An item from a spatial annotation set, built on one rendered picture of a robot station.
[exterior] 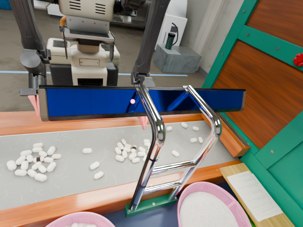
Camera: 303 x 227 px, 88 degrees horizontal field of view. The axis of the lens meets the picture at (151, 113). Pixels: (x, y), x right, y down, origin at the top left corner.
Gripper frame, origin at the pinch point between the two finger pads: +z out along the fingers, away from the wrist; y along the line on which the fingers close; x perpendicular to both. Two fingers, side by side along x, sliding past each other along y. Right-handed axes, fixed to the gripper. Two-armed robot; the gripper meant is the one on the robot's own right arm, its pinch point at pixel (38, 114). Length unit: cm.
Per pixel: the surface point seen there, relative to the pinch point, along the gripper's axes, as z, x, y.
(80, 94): 0.5, -32.2, 15.7
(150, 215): 41, -12, 37
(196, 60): -124, 181, 232
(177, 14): -234, 196, 211
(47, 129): 5.4, 9.5, 0.9
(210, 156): 26, -7, 72
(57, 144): 12.2, 5.0, 5.1
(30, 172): 20.3, -4.4, -1.6
